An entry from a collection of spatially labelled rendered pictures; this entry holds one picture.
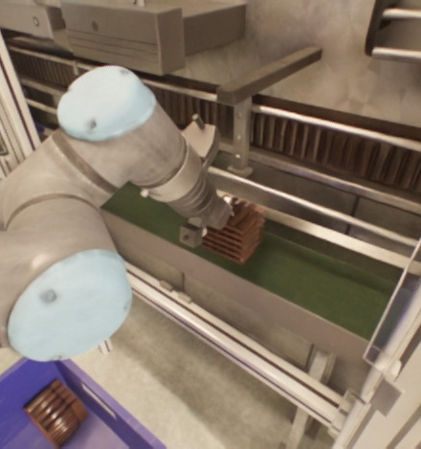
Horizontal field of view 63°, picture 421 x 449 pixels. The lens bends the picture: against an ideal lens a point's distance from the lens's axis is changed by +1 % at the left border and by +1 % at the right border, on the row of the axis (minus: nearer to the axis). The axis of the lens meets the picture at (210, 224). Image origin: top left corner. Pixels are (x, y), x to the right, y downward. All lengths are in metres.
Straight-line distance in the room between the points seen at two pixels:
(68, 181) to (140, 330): 1.12
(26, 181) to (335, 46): 0.67
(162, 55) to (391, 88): 0.46
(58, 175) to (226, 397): 1.04
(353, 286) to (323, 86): 0.45
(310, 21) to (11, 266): 0.75
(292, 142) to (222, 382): 0.92
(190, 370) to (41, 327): 1.08
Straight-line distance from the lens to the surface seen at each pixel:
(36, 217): 0.33
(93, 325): 0.30
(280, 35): 0.90
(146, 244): 0.80
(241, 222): 0.63
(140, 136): 0.37
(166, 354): 1.37
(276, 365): 0.67
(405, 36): 0.70
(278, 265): 0.68
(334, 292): 0.66
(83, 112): 0.37
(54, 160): 0.39
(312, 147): 0.62
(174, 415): 1.28
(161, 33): 0.69
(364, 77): 0.85
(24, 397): 1.05
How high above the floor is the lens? 1.17
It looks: 39 degrees down
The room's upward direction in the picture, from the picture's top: 1 degrees counter-clockwise
